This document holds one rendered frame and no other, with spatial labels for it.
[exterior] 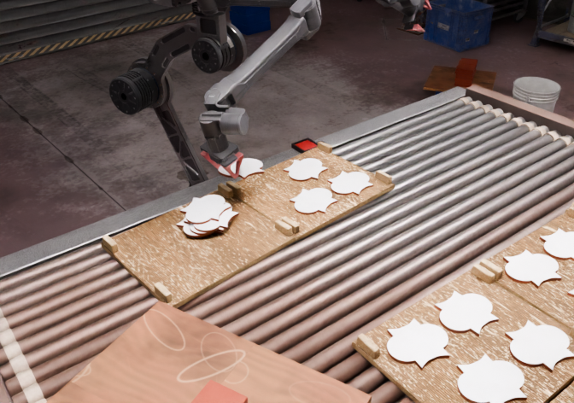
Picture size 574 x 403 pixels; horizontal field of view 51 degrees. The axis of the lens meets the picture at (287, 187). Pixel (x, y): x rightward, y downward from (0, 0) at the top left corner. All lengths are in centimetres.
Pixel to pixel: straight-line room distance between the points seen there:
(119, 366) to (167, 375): 10
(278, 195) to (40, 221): 208
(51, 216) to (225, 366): 261
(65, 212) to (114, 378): 254
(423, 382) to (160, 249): 77
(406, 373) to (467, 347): 16
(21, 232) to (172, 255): 206
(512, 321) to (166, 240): 91
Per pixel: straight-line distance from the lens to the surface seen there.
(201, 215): 170
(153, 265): 162
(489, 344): 143
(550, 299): 158
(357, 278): 156
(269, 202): 181
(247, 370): 118
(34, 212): 377
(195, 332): 126
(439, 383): 132
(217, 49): 237
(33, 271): 173
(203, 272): 156
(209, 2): 201
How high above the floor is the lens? 193
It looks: 32 degrees down
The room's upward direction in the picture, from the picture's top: 1 degrees counter-clockwise
